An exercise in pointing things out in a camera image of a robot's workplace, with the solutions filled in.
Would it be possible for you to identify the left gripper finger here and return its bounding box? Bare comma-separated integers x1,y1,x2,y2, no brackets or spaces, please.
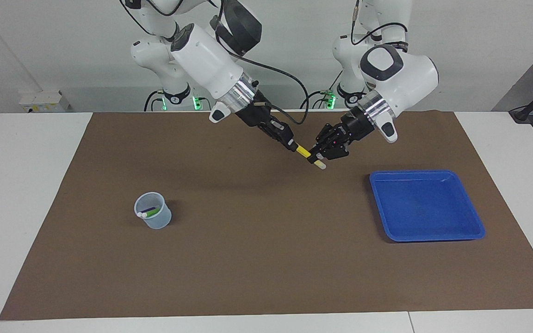
310,123,342,156
314,142,349,164

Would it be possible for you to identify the yellow pen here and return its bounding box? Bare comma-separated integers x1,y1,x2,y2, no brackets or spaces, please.
296,145,328,171

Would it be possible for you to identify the blue plastic tray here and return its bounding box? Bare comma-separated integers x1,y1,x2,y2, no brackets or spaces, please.
369,169,486,243

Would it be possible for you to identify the brown table mat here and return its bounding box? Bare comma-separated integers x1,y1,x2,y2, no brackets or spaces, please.
0,110,533,321

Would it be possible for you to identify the clear plastic cup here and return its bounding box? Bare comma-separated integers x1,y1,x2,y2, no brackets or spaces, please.
134,192,173,230

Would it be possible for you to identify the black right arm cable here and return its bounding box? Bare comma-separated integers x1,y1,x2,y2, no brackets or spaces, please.
211,9,310,125

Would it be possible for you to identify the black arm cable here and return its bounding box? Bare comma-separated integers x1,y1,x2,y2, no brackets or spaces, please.
211,9,310,125
350,0,409,47

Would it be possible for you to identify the black base cable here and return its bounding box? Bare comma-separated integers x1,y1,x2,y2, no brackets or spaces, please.
144,89,164,111
306,73,342,110

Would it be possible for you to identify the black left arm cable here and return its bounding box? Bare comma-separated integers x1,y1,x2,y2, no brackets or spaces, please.
350,0,409,47

